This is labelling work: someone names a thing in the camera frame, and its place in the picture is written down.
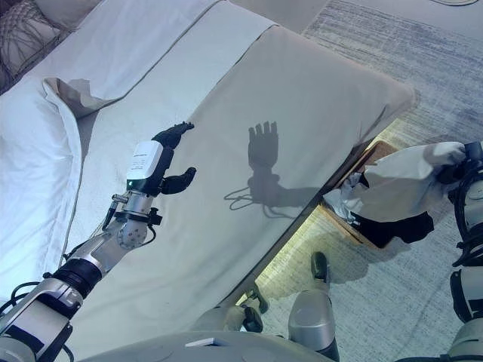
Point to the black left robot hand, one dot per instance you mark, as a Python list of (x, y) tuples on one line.
[(145, 162)]

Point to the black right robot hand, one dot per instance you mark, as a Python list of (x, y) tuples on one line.
[(471, 154)]

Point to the cream beige garment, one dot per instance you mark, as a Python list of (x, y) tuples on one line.
[(400, 181)]

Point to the black garment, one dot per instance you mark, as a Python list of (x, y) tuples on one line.
[(392, 230)]

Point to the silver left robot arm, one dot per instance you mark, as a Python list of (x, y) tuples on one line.
[(90, 256)]

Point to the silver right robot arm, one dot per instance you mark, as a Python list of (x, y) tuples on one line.
[(471, 286)]

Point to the brown wicker basket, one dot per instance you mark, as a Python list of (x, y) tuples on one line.
[(379, 151)]

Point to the large bed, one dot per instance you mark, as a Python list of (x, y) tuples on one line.
[(302, 94)]

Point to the beige bed runner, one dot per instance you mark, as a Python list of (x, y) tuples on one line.
[(302, 94)]

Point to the white duvet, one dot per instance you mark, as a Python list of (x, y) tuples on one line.
[(30, 151)]

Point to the beige pillow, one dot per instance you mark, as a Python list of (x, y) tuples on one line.
[(71, 11)]

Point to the grey patterned cushion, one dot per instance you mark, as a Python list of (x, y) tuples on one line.
[(22, 41)]

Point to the silver left robot leg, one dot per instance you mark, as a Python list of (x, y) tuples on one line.
[(226, 316)]

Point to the silver robot leg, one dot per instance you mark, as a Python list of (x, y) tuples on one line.
[(226, 316), (311, 320)]

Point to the grey robot torso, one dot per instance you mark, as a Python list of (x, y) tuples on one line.
[(151, 350)]

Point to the silver right robot leg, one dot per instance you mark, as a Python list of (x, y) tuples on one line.
[(311, 320)]

